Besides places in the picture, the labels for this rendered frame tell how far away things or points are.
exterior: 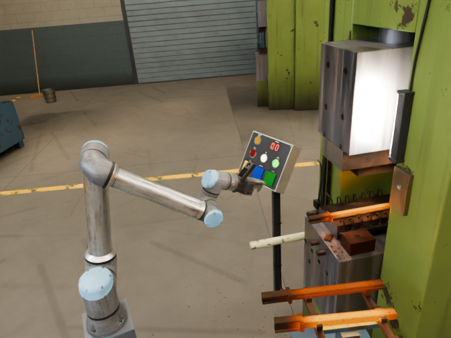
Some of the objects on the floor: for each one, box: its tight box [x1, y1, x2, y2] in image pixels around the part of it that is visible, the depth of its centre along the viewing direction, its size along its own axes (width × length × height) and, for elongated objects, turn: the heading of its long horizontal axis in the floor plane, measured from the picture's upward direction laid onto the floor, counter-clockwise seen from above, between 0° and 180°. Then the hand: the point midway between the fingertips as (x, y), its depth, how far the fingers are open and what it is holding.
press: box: [255, 0, 326, 111], centre depth 629 cm, size 220×123×290 cm, turn 102°
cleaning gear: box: [30, 30, 56, 103], centre depth 837 cm, size 80×118×145 cm
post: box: [272, 190, 281, 291], centre depth 246 cm, size 4×4×108 cm
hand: (264, 182), depth 199 cm, fingers closed
